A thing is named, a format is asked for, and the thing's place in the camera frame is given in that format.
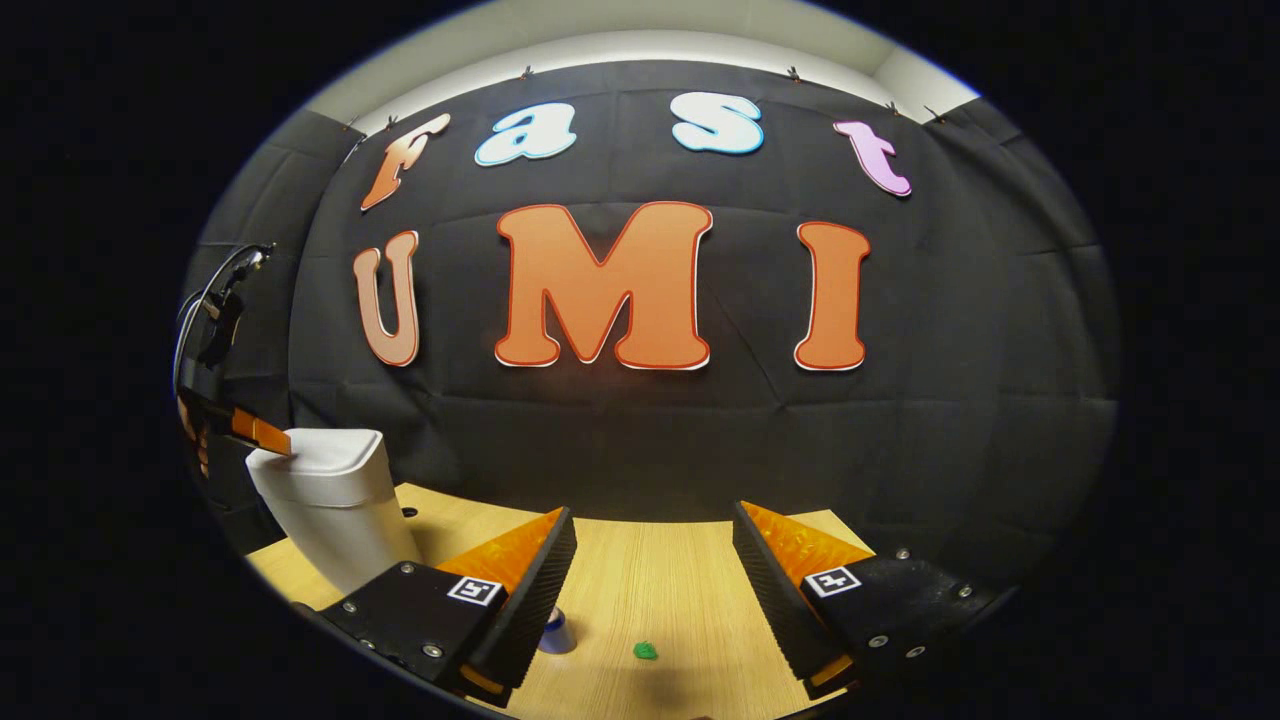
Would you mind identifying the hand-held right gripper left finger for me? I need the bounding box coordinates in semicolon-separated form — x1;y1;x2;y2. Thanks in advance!
322;507;578;709

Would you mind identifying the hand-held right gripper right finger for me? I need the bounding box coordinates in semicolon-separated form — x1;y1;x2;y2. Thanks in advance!
733;501;1016;701

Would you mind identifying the blue pop can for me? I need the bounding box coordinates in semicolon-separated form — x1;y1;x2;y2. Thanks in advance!
538;606;579;656

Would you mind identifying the white desktop garbage bin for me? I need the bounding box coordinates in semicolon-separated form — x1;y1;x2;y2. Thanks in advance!
245;428;423;598

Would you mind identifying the wooden desktop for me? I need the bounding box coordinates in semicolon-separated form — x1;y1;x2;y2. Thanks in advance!
245;482;876;720

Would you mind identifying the black backdrop cloth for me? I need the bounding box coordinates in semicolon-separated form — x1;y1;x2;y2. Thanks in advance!
180;58;1121;591

